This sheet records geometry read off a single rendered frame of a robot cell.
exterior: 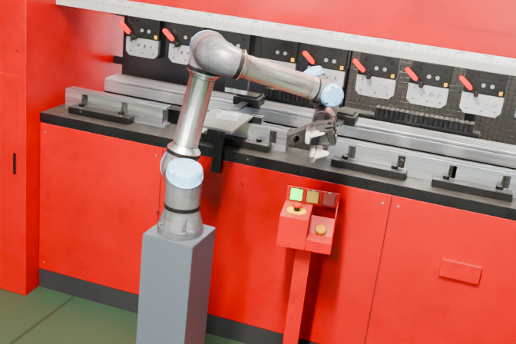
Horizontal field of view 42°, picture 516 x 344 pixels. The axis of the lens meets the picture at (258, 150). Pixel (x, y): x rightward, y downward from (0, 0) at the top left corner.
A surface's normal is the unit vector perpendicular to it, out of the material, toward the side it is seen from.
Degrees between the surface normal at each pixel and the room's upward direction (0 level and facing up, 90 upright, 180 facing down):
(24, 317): 0
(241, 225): 90
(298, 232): 90
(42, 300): 0
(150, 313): 90
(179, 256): 90
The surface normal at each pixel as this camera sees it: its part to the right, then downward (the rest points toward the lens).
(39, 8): 0.95, 0.19
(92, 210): -0.29, 0.26
